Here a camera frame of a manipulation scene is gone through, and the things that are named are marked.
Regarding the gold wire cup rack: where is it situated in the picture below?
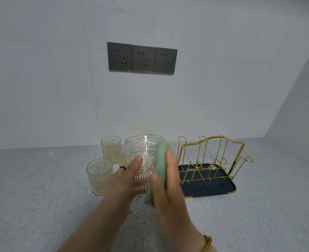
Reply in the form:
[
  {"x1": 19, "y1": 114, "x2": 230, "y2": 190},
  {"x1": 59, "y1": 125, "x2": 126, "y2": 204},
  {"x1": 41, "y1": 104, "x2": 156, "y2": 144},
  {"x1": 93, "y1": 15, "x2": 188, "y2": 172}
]
[{"x1": 176, "y1": 135, "x2": 254, "y2": 198}]

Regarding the person's left forearm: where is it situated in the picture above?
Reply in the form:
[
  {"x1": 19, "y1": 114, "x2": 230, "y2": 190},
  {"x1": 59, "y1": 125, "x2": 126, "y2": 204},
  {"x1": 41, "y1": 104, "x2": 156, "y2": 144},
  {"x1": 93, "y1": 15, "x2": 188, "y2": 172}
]
[{"x1": 59, "y1": 206, "x2": 129, "y2": 252}]

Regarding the cluster of embossed glasses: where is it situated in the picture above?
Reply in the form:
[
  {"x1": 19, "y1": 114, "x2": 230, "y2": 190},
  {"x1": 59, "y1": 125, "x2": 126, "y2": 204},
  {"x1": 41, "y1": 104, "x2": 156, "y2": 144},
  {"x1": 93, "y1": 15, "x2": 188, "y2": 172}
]
[{"x1": 86, "y1": 135, "x2": 129, "y2": 196}]

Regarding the grey wall socket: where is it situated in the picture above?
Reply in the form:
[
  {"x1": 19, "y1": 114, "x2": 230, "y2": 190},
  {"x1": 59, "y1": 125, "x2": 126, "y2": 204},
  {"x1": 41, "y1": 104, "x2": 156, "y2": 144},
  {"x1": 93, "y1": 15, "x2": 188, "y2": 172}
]
[
  {"x1": 107, "y1": 42, "x2": 133, "y2": 72},
  {"x1": 154, "y1": 47, "x2": 178, "y2": 76},
  {"x1": 131, "y1": 45, "x2": 156, "y2": 74}
]

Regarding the gold bracelet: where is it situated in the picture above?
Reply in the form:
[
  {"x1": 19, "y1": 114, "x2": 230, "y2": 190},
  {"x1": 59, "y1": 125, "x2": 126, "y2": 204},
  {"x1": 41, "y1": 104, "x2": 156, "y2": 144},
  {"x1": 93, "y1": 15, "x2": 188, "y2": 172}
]
[{"x1": 200, "y1": 234, "x2": 213, "y2": 252}]

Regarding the person's right hand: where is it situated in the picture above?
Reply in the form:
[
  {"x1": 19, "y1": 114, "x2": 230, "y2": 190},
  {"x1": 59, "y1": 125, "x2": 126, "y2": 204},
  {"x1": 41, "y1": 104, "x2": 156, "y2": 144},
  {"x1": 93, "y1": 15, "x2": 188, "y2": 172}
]
[{"x1": 150, "y1": 148, "x2": 200, "y2": 243}]

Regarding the single embossed clear glass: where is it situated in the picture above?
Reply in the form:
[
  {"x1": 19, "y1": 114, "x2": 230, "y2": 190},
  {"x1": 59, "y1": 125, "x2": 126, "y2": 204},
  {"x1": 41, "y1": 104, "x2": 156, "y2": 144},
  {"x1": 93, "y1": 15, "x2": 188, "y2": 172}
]
[{"x1": 124, "y1": 134, "x2": 165, "y2": 195}]

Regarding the person's left hand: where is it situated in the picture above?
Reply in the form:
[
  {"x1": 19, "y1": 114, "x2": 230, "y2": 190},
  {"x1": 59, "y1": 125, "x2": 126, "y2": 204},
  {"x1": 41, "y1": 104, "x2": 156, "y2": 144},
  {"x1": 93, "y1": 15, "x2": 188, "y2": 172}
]
[{"x1": 101, "y1": 155, "x2": 143, "y2": 222}]

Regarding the green cloth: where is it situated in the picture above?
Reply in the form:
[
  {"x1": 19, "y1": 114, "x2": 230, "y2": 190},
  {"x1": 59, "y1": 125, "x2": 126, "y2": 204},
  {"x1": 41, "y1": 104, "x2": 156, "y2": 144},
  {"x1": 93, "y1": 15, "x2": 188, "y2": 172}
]
[{"x1": 144, "y1": 140, "x2": 171, "y2": 205}]

